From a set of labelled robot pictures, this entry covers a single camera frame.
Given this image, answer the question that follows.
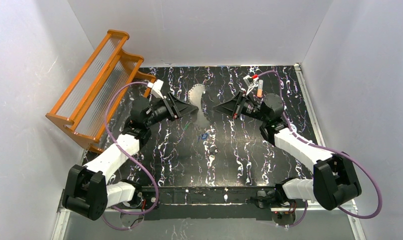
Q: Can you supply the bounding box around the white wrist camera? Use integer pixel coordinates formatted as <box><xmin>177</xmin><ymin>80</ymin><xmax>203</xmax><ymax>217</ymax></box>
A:
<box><xmin>147</xmin><ymin>79</ymin><xmax>165</xmax><ymax>100</ymax></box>
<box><xmin>243</xmin><ymin>74</ymin><xmax>259</xmax><ymax>94</ymax></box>

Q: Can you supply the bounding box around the orange wooden shelf rack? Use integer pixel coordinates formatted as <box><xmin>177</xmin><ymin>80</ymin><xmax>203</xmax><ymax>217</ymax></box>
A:
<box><xmin>45</xmin><ymin>29</ymin><xmax>156</xmax><ymax>153</ymax></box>

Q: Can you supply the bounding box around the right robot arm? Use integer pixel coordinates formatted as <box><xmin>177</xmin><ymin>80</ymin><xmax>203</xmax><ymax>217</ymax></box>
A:
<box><xmin>213</xmin><ymin>91</ymin><xmax>362</xmax><ymax>210</ymax></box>

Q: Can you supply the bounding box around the aluminium frame rail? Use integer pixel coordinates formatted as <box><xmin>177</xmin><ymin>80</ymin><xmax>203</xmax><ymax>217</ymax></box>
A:
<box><xmin>52</xmin><ymin>187</ymin><xmax>366</xmax><ymax>240</ymax></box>

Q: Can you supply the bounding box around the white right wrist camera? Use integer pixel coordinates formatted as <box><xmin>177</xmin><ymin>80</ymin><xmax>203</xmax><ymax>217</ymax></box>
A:
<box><xmin>243</xmin><ymin>74</ymin><xmax>259</xmax><ymax>94</ymax></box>

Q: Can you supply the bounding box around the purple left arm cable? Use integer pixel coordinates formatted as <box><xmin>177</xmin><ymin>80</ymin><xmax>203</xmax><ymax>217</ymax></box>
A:
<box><xmin>100</xmin><ymin>81</ymin><xmax>160</xmax><ymax>231</ymax></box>

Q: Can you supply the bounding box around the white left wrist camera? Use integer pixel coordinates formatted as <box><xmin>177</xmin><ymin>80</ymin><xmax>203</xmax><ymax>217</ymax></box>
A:
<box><xmin>147</xmin><ymin>79</ymin><xmax>165</xmax><ymax>100</ymax></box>

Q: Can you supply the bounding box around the blue white round jar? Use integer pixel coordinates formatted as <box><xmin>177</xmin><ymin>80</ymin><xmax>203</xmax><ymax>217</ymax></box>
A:
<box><xmin>288</xmin><ymin>123</ymin><xmax>298</xmax><ymax>132</ymax></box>

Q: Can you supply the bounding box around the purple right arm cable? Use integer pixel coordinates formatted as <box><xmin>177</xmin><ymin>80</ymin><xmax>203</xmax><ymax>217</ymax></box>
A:
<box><xmin>256</xmin><ymin>70</ymin><xmax>384</xmax><ymax>228</ymax></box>

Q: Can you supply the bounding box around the blue key tag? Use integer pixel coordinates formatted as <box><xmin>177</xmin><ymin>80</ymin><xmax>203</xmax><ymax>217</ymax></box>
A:
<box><xmin>197</xmin><ymin>132</ymin><xmax>210</xmax><ymax>143</ymax></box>

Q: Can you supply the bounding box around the orange white marker pen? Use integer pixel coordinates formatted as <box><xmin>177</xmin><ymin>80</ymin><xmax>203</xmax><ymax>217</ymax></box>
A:
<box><xmin>256</xmin><ymin>79</ymin><xmax>264</xmax><ymax>99</ymax></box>

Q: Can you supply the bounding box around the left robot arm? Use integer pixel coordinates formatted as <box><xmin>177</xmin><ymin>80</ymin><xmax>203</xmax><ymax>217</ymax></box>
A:
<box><xmin>62</xmin><ymin>93</ymin><xmax>198</xmax><ymax>221</ymax></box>

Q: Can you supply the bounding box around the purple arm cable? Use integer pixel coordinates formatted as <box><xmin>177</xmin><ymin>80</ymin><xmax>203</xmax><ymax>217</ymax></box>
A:
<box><xmin>256</xmin><ymin>70</ymin><xmax>384</xmax><ymax>228</ymax></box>
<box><xmin>100</xmin><ymin>81</ymin><xmax>160</xmax><ymax>231</ymax></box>

